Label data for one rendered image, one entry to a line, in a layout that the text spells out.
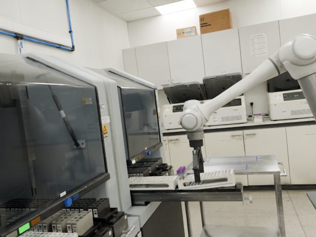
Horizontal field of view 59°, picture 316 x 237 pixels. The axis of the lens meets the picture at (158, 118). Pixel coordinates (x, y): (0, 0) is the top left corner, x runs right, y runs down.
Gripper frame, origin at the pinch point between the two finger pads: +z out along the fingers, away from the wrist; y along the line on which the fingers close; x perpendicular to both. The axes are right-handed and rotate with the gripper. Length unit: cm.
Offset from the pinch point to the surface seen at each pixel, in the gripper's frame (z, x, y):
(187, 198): 9.9, 6.5, -6.7
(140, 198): 9.6, 33.3, -6.7
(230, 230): 59, -8, 60
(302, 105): -20, -92, 230
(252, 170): 5.1, -27.2, 26.6
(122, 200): 6.5, 38.4, -18.4
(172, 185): 3.2, 14.5, -5.0
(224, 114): -17, 2, 230
